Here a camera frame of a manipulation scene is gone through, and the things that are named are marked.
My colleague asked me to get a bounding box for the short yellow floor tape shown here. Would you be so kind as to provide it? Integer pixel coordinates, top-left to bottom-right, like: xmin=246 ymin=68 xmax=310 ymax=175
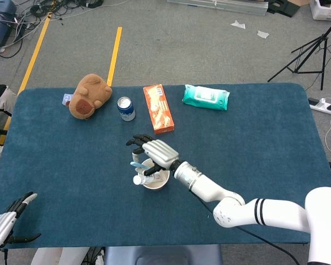
xmin=106 ymin=26 xmax=123 ymax=87

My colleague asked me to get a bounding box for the grey cloth with black straps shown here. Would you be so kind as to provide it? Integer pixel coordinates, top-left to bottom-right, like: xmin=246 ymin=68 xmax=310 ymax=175
xmin=0 ymin=81 xmax=18 ymax=163

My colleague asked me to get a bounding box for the white robot body shell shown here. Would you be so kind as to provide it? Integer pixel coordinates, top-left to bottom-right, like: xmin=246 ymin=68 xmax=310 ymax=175
xmin=30 ymin=247 xmax=90 ymax=265

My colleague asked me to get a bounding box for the white toothpaste tube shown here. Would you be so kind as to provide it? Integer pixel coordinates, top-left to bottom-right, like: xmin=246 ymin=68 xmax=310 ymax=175
xmin=132 ymin=173 xmax=162 ymax=186

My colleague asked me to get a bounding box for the blue white drink can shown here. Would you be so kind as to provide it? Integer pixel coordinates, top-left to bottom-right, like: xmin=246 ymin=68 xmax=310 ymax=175
xmin=116 ymin=96 xmax=136 ymax=121

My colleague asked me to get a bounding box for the red paper noodle cup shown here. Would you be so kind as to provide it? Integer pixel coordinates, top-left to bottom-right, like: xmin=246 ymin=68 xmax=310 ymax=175
xmin=137 ymin=158 xmax=171 ymax=192

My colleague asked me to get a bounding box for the black tripod stand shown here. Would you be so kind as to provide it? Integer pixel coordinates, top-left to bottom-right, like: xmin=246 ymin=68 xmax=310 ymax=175
xmin=267 ymin=13 xmax=331 ymax=91

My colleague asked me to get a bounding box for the blue felt table mat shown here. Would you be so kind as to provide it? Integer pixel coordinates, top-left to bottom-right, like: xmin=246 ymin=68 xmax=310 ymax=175
xmin=0 ymin=82 xmax=331 ymax=250

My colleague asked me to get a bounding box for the green wet wipes pack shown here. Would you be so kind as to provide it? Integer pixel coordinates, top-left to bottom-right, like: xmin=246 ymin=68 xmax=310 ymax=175
xmin=181 ymin=84 xmax=231 ymax=112

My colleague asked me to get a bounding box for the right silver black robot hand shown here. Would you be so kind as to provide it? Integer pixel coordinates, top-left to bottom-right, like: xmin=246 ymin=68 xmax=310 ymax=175
xmin=126 ymin=134 xmax=180 ymax=177

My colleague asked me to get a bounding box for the black cable tangle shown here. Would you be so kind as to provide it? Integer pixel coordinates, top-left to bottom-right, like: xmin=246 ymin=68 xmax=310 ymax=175
xmin=0 ymin=0 xmax=105 ymax=59

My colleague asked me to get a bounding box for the white plastic crate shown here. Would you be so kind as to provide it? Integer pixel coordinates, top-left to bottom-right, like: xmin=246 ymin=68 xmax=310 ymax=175
xmin=308 ymin=0 xmax=331 ymax=20

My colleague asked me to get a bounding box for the long yellow floor tape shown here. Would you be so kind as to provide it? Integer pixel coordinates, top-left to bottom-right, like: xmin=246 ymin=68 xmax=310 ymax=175
xmin=0 ymin=16 xmax=51 ymax=180

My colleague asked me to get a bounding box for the brown capybara plush toy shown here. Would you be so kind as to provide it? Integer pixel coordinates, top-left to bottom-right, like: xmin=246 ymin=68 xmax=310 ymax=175
xmin=68 ymin=73 xmax=113 ymax=120

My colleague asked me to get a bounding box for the white power strip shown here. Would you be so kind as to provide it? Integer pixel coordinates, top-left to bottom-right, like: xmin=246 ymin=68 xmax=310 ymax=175
xmin=308 ymin=97 xmax=331 ymax=115

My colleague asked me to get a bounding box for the silver aluminium rail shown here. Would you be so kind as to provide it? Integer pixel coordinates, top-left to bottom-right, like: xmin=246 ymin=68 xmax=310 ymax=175
xmin=167 ymin=0 xmax=268 ymax=16

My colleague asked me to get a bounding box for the black flat bracket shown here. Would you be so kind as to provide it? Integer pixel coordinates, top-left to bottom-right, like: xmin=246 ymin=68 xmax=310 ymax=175
xmin=266 ymin=0 xmax=301 ymax=18

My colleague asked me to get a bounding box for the light blue toothbrush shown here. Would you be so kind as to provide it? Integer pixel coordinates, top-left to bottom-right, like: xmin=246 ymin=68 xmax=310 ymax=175
xmin=130 ymin=161 xmax=150 ymax=171

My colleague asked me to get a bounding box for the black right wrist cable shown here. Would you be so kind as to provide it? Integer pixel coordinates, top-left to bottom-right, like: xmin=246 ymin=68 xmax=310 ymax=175
xmin=189 ymin=189 xmax=301 ymax=265

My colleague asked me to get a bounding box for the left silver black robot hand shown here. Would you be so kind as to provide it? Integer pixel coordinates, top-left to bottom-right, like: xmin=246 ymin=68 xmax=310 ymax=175
xmin=0 ymin=192 xmax=42 ymax=252

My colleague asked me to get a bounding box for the orange cardboard box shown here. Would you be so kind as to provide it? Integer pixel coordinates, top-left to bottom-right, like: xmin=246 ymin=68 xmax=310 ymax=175
xmin=142 ymin=84 xmax=175 ymax=135

